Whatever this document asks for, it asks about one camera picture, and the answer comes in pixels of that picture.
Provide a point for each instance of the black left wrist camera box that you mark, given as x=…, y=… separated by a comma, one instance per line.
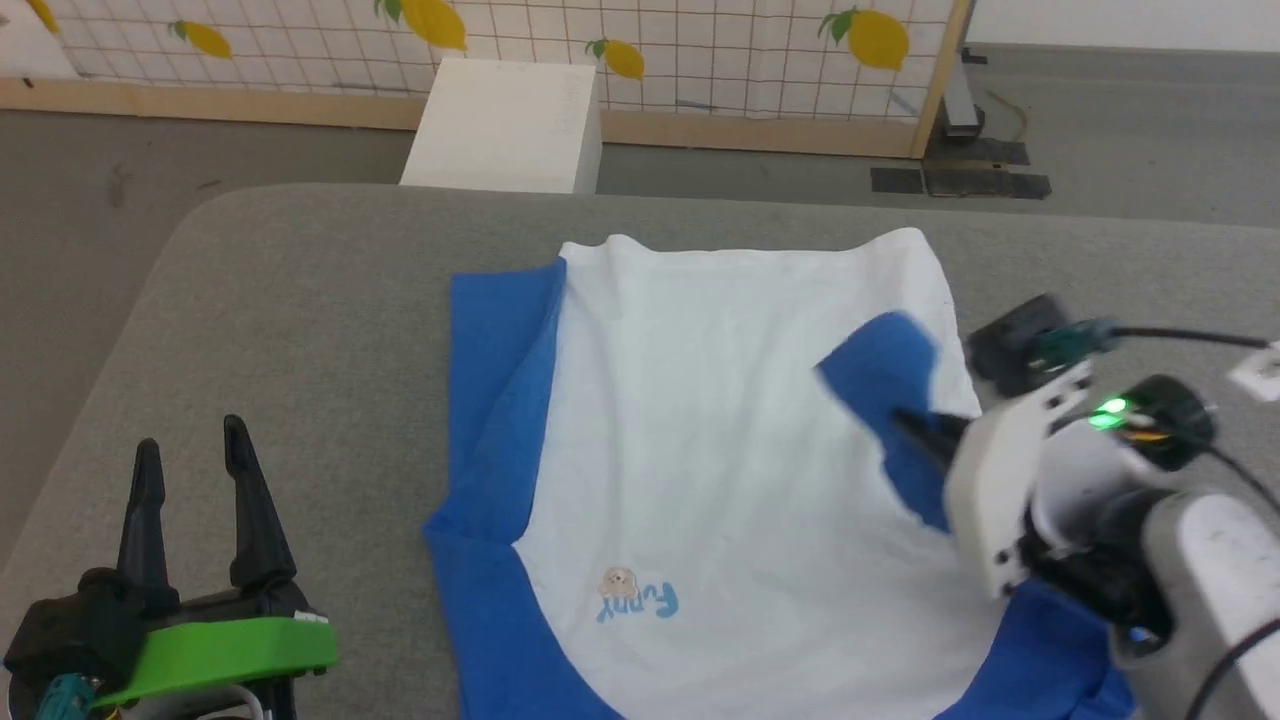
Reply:
x=60, y=630

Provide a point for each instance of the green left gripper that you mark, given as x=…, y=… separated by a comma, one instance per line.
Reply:
x=230, y=650

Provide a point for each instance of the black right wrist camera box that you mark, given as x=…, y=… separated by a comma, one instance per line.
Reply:
x=1015, y=340

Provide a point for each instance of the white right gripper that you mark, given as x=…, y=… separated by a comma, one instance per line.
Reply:
x=990, y=500

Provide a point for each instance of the white rectangular box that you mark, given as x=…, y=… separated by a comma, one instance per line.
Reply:
x=505, y=125

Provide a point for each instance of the small black floor mat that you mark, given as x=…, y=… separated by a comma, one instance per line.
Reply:
x=897, y=180

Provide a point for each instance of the white and blue t-shirt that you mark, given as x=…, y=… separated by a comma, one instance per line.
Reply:
x=720, y=420

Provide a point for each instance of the lemon print grid partition panel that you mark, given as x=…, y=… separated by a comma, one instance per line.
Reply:
x=720, y=60

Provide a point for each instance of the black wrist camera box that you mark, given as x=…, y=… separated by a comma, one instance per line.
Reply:
x=60, y=630
x=1015, y=340

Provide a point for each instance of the grey metal partition foot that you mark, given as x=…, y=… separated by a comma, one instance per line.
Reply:
x=962, y=105

